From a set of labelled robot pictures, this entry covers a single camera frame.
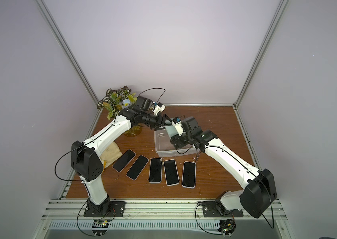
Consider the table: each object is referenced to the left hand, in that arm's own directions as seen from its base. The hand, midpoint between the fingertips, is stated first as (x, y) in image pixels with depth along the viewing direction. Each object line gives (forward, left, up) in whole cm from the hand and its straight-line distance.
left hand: (172, 125), depth 76 cm
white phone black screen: (-18, -9, -26) cm, 34 cm away
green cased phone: (-4, 0, 0) cm, 4 cm away
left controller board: (-41, +36, -29) cm, 61 cm away
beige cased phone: (-16, +1, -24) cm, 29 cm away
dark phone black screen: (-13, +21, -26) cm, 36 cm away
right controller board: (-41, -27, -27) cm, 56 cm away
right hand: (-2, -3, -5) cm, 6 cm away
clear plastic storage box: (+1, +6, -27) cm, 27 cm away
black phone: (-15, +10, -25) cm, 31 cm away
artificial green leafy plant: (+20, +37, -1) cm, 42 cm away
